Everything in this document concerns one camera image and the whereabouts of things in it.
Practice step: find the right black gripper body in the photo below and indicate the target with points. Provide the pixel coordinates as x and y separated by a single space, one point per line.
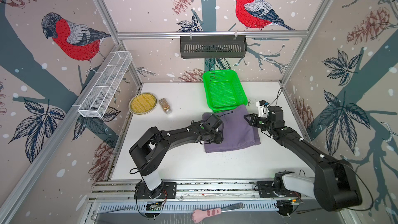
264 123

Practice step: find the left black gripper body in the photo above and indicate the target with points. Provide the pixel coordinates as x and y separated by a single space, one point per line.
215 137

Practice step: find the purple trousers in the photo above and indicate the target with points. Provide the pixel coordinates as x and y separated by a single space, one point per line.
237 133

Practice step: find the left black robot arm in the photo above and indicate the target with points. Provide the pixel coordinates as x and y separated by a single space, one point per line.
151 148

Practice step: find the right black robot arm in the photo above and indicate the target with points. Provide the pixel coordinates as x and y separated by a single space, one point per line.
334 185

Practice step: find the green plastic basket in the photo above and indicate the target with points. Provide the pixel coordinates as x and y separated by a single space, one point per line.
223 90

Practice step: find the yellow round plate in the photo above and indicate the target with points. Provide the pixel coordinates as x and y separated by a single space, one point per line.
143 103

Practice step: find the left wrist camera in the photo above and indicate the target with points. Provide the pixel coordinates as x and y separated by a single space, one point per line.
214 119

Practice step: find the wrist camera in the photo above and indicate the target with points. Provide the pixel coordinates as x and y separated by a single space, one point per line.
261 105
214 119

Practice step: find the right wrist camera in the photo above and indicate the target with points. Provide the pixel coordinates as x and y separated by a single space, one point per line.
261 105

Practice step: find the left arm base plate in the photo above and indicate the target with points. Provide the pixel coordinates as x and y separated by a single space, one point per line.
166 190

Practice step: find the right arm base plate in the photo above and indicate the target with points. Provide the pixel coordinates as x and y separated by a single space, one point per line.
266 189

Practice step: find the white ventilated cable duct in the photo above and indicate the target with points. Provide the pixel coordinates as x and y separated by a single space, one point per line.
174 207

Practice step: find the black hanging wall basket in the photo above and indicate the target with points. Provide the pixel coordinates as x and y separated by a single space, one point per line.
208 47

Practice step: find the aluminium mounting rail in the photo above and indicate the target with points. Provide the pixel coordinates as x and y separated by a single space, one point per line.
186 190

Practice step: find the white wire mesh shelf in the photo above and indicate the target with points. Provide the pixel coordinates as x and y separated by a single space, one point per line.
101 93

